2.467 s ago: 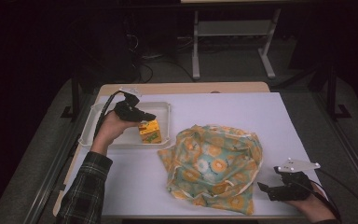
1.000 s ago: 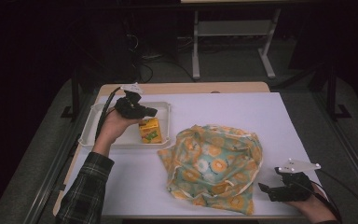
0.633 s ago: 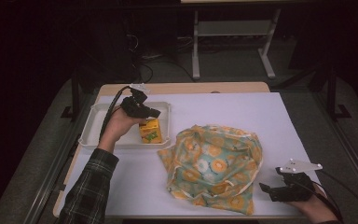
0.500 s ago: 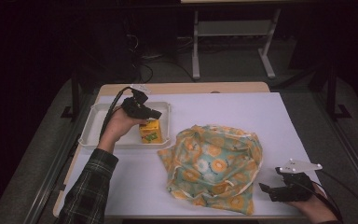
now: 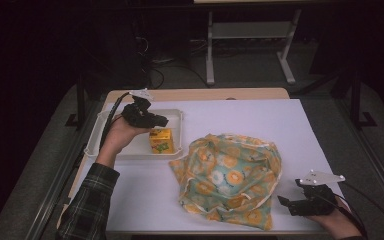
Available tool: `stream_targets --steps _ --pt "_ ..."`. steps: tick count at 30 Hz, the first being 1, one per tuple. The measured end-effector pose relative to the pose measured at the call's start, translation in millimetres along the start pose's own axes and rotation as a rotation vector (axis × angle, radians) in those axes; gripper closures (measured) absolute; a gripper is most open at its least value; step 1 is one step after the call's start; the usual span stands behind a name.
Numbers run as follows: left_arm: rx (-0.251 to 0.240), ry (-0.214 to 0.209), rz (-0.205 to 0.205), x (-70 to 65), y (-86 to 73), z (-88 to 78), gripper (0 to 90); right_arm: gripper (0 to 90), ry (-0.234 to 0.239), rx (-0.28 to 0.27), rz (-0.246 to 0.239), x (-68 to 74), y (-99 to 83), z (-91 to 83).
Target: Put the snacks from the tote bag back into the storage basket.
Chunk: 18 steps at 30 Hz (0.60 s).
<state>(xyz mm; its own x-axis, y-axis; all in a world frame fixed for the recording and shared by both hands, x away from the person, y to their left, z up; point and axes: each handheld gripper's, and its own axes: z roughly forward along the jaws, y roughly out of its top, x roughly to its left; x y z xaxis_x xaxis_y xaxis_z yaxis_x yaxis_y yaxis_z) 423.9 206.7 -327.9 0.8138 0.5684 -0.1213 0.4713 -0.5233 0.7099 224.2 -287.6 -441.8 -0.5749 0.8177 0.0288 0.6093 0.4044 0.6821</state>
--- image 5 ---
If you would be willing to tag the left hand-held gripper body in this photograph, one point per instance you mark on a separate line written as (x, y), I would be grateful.
(136, 115)

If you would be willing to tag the kiwi print cloth bag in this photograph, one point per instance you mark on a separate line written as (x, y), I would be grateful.
(230, 180)

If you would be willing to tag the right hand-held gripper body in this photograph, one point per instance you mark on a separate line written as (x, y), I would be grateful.
(315, 196)

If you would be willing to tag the yellow juice carton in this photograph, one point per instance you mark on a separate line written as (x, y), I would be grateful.
(161, 141)

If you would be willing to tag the black metal stand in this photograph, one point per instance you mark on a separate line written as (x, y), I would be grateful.
(78, 106)
(358, 103)

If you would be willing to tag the white plastic tray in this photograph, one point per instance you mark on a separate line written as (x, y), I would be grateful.
(136, 146)

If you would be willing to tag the white metal stand frame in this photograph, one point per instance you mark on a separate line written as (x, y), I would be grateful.
(251, 30)

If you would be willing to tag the person's right hand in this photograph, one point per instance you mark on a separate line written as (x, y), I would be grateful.
(340, 221)

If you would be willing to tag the white paper table sheet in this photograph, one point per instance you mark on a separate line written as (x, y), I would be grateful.
(153, 186)

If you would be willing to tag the person's left hand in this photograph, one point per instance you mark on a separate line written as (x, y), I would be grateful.
(120, 136)

